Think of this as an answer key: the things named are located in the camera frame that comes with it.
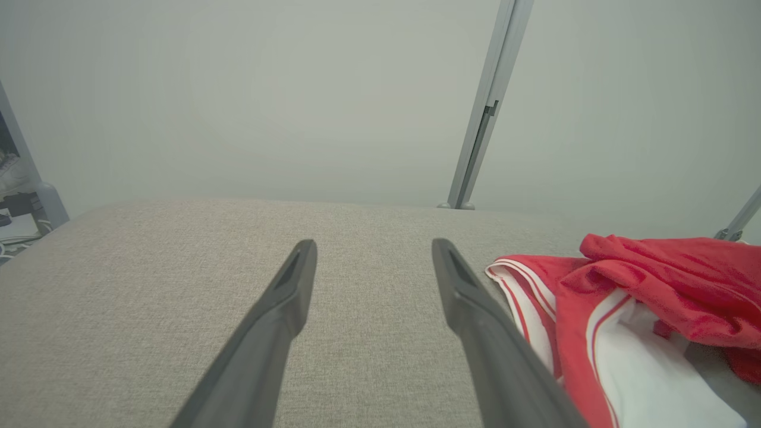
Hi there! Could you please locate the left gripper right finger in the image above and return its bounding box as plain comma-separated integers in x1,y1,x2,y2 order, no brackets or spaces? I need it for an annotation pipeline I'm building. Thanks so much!
432,238,590,428

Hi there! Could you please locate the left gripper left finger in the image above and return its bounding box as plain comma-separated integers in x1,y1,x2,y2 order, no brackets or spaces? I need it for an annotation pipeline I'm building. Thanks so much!
169,240,319,428

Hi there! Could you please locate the red jersey with white sleeves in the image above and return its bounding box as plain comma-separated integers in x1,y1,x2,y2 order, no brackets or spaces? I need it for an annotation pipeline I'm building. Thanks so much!
485,233,761,428

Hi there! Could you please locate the white power strip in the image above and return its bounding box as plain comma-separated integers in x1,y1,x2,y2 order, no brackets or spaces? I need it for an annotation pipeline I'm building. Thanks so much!
0,214,53,246

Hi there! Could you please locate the grey slotted partition post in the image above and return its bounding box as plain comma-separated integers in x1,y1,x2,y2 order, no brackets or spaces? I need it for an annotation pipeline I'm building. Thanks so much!
446,0,534,210

